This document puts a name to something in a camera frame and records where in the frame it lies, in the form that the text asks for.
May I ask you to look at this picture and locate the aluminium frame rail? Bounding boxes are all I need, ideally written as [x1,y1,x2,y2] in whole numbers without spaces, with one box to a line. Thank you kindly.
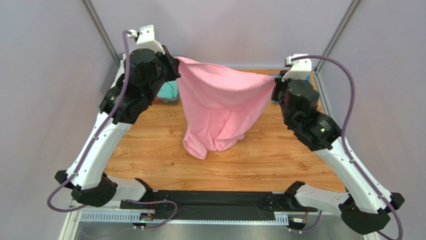
[59,188,380,240]

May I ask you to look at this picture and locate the mint green t shirt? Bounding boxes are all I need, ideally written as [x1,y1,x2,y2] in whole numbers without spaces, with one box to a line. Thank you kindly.
[156,80,180,104]

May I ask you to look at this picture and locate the folded teal t shirt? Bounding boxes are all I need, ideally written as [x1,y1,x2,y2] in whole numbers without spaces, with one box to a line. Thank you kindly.
[271,69,311,105]

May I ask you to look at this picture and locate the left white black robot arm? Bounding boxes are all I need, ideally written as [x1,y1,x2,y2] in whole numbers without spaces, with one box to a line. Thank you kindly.
[55,45,180,207]

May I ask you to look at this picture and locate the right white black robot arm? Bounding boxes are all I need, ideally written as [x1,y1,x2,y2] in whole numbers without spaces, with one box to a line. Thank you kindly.
[272,74,405,235]

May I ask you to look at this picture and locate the grey plastic bin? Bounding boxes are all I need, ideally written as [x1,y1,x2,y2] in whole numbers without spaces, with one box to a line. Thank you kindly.
[100,52,132,101]

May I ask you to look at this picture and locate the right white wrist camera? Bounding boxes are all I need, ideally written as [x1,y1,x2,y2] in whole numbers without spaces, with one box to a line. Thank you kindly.
[282,54,312,81]

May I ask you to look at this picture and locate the pink t shirt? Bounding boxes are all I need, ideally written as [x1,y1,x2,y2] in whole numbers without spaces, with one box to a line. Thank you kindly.
[176,56,275,160]

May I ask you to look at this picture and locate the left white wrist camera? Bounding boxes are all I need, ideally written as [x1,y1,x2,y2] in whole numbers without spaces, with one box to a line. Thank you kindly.
[127,24,166,55]

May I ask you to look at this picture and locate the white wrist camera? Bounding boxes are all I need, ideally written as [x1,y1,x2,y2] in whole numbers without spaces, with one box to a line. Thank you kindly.
[282,54,312,81]
[127,24,166,55]

